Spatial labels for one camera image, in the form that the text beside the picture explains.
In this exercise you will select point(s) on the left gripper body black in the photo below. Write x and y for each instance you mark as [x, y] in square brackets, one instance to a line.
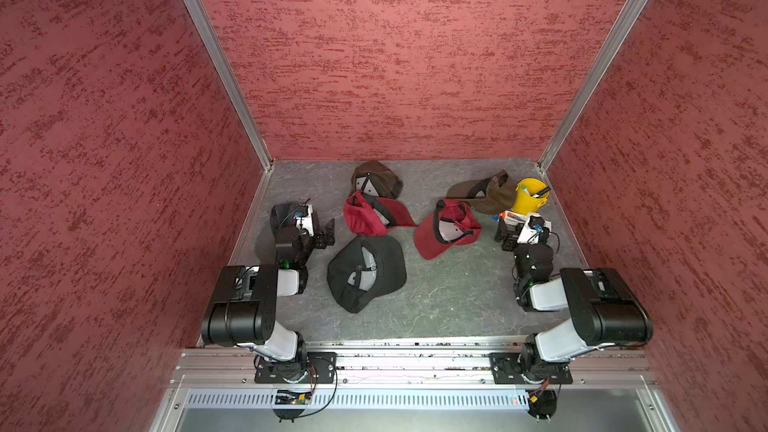
[323, 237]

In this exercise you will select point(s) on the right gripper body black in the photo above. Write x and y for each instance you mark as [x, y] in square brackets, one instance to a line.
[510, 237]

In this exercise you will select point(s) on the red cap with white logo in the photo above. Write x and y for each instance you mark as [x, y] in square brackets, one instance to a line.
[451, 224]

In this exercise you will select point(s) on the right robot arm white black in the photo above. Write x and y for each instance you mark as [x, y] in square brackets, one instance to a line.
[603, 311]

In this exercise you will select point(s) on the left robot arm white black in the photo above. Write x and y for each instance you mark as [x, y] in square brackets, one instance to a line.
[242, 309]

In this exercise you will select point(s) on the red cap back left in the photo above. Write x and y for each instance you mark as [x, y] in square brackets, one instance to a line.
[373, 216]

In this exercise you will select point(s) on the dark grey cap left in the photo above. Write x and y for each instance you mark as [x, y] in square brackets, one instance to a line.
[282, 219]

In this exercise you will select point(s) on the black cap front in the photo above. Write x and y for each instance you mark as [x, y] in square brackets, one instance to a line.
[365, 269]

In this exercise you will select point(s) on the dark brown cap back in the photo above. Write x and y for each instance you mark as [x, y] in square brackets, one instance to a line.
[375, 179]

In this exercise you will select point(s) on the yellow plastic bucket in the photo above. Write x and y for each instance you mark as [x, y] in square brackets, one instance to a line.
[524, 203]

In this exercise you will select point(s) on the black marker in bucket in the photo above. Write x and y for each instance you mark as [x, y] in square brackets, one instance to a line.
[541, 193]

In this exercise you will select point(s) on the left corner aluminium profile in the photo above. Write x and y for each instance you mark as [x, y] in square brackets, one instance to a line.
[218, 57]

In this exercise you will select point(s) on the corner aluminium profile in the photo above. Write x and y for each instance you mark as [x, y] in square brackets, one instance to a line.
[218, 57]
[620, 30]

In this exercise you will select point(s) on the right corner aluminium profile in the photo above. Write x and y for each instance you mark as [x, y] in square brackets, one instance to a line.
[620, 30]

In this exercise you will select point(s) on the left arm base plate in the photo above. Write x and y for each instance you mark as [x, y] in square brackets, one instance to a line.
[309, 369]

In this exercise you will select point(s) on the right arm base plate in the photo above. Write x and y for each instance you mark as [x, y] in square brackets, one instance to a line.
[512, 369]

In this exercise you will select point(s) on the aluminium rail frame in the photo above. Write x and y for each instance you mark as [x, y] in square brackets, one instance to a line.
[433, 374]

